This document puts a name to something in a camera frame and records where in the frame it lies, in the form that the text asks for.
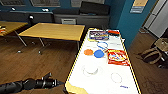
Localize wooden table with clutter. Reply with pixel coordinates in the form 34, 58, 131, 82
0, 20, 29, 48

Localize black sofa cushion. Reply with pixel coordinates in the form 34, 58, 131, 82
80, 0, 111, 16

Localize clear bowl with blue rim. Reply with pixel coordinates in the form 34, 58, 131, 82
96, 40, 110, 50

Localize grey sofa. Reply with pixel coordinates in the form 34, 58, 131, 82
53, 7, 111, 29

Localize dark low bench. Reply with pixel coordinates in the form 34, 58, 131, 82
0, 11, 54, 24

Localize blue plastic bowl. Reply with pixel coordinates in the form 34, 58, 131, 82
93, 49, 106, 59

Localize red and orange item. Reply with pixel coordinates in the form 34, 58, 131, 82
0, 27, 6, 36

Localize plain wooden table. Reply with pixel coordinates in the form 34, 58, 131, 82
18, 22, 86, 51

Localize purple board game box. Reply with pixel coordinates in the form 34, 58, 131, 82
88, 29, 110, 42

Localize yellow wall poster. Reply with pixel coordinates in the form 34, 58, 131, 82
130, 0, 149, 14

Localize white gaming table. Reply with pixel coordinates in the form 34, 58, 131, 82
62, 28, 143, 94

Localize white hallway door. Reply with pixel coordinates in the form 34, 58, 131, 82
143, 0, 168, 38

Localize orange plastic bowl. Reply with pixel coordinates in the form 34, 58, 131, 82
83, 48, 94, 56

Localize red snack bag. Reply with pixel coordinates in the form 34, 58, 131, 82
106, 48, 131, 67

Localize wide glass wall panel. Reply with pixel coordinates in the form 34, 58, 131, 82
70, 0, 84, 8

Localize narrow glass wall panel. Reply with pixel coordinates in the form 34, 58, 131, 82
0, 0, 27, 7

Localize red flat box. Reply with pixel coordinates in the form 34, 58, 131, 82
107, 29, 121, 37

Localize white plastic bowl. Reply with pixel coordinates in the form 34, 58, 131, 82
82, 65, 100, 77

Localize cardboard box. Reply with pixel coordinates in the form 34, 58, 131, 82
153, 37, 168, 51

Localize white wall socket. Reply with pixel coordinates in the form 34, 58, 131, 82
42, 8, 49, 13
10, 7, 17, 12

